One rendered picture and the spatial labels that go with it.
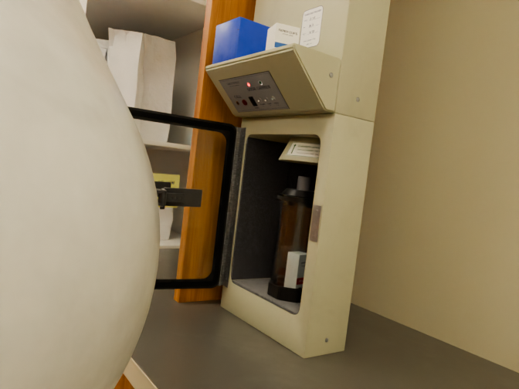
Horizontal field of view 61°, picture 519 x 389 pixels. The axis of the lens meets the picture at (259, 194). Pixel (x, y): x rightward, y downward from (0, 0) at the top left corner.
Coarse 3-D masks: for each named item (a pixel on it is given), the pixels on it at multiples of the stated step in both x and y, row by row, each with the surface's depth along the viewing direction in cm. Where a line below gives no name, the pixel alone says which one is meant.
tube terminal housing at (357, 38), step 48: (288, 0) 96; (336, 0) 84; (384, 0) 87; (336, 48) 83; (336, 96) 83; (336, 144) 84; (336, 192) 85; (336, 240) 86; (240, 288) 104; (336, 288) 88; (288, 336) 89; (336, 336) 90
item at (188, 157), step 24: (144, 120) 97; (144, 144) 97; (168, 144) 100; (192, 144) 102; (216, 144) 105; (168, 168) 100; (192, 168) 103; (216, 168) 105; (216, 192) 106; (168, 216) 101; (192, 216) 104; (216, 216) 107; (168, 240) 102; (192, 240) 104; (168, 264) 102; (192, 264) 105
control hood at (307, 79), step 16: (288, 48) 77; (304, 48) 77; (224, 64) 94; (240, 64) 90; (256, 64) 86; (272, 64) 83; (288, 64) 79; (304, 64) 77; (320, 64) 79; (336, 64) 81; (288, 80) 83; (304, 80) 79; (320, 80) 80; (336, 80) 82; (224, 96) 104; (288, 96) 86; (304, 96) 83; (320, 96) 80; (240, 112) 103; (256, 112) 98; (272, 112) 94; (288, 112) 90; (304, 112) 86; (320, 112) 84
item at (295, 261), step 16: (288, 208) 95; (304, 208) 94; (288, 224) 95; (304, 224) 95; (288, 240) 95; (304, 240) 95; (288, 256) 95; (304, 256) 95; (272, 272) 99; (288, 272) 95
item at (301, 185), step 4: (300, 176) 98; (300, 180) 97; (304, 180) 97; (308, 180) 97; (300, 184) 97; (304, 184) 97; (308, 184) 98; (288, 188) 97; (292, 188) 99; (300, 188) 97; (304, 188) 97; (308, 188) 98; (284, 192) 97; (288, 192) 96; (292, 192) 95; (296, 192) 95; (300, 192) 95; (304, 192) 95; (308, 192) 95; (312, 192) 95; (296, 196) 95; (300, 196) 94; (304, 196) 94; (308, 196) 94; (312, 196) 95
